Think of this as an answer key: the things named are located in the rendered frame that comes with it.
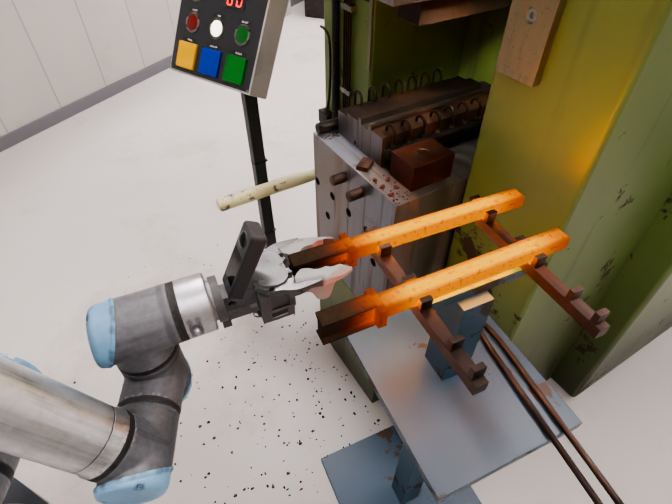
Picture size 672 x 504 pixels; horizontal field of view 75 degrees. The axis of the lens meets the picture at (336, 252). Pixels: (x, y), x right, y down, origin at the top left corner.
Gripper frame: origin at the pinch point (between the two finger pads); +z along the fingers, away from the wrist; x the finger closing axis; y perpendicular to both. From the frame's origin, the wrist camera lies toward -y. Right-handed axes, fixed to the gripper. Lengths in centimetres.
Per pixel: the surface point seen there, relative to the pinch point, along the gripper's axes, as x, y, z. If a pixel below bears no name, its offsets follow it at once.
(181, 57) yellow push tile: -101, 3, -8
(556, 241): 12.6, -0.5, 33.1
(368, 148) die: -39.3, 9.3, 26.1
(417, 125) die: -36, 4, 38
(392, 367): 8.7, 26.6, 8.0
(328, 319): 12.9, -1.7, -6.8
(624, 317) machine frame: 7, 57, 90
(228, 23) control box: -91, -8, 6
